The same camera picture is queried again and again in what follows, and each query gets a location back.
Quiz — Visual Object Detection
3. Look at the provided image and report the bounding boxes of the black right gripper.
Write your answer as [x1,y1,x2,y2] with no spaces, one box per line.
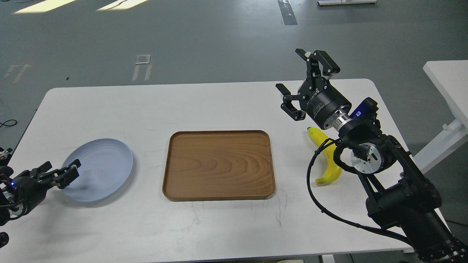
[275,49,352,130]

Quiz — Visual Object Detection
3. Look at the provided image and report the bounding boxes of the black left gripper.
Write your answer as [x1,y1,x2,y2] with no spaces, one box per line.
[7,159,81,215]

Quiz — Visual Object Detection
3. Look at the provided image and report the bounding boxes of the light blue plate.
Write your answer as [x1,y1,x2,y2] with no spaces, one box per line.
[62,138,133,202]

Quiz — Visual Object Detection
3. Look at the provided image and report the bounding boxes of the yellow banana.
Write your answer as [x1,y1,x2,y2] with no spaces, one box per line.
[307,127,342,186]

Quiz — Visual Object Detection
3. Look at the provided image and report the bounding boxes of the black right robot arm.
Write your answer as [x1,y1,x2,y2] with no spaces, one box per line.
[276,48,467,263]

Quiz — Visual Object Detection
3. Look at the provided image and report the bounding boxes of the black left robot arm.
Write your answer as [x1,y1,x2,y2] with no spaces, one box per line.
[0,148,81,226]

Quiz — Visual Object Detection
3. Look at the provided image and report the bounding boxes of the white table base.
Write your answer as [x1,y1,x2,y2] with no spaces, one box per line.
[317,0,377,6]

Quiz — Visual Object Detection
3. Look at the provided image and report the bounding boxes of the brown wooden tray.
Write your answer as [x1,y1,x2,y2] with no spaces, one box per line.
[162,130,276,201]

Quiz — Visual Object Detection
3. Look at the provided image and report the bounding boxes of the white side table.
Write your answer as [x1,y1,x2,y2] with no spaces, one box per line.
[414,60,468,175]

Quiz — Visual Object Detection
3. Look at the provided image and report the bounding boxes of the white floor label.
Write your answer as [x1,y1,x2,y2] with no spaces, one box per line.
[135,54,151,65]

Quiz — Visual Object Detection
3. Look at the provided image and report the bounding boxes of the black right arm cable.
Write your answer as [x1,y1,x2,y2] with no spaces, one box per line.
[306,138,414,244]

